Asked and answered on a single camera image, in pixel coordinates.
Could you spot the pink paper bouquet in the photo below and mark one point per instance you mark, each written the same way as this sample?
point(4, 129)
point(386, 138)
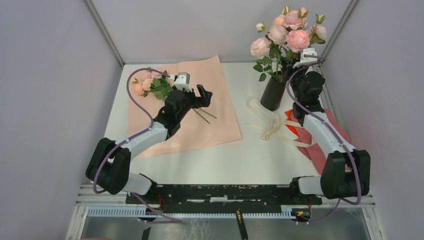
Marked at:
point(205, 127)

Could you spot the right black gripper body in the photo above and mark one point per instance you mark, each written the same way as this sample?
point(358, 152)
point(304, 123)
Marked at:
point(295, 81)

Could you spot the cream printed ribbon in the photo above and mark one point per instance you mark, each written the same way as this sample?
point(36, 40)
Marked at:
point(272, 122)

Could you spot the peach white artificial roses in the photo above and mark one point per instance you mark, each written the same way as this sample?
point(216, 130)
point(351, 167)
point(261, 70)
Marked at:
point(317, 32)

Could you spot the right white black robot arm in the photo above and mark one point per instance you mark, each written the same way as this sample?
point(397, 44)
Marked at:
point(346, 172)

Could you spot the pink rose stem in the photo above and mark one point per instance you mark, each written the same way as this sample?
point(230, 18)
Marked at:
point(294, 21)

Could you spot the orange paper piece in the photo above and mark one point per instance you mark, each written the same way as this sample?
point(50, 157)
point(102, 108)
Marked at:
point(295, 125)

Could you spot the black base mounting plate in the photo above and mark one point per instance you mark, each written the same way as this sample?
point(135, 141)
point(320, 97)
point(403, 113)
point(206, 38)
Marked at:
point(224, 199)

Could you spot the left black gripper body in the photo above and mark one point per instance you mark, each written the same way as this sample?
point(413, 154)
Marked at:
point(190, 101)

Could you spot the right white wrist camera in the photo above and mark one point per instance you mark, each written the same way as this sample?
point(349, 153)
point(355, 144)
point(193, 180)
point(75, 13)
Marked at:
point(306, 56)

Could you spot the black cylindrical vase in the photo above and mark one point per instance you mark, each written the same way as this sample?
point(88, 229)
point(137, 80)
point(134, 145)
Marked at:
point(273, 93)

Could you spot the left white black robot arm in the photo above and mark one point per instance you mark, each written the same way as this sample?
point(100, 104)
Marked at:
point(109, 166)

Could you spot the white rose stem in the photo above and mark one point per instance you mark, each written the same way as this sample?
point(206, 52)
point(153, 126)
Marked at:
point(270, 50)

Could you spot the peach pink rose stems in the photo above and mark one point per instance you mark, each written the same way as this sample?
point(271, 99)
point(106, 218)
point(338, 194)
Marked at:
point(157, 83)

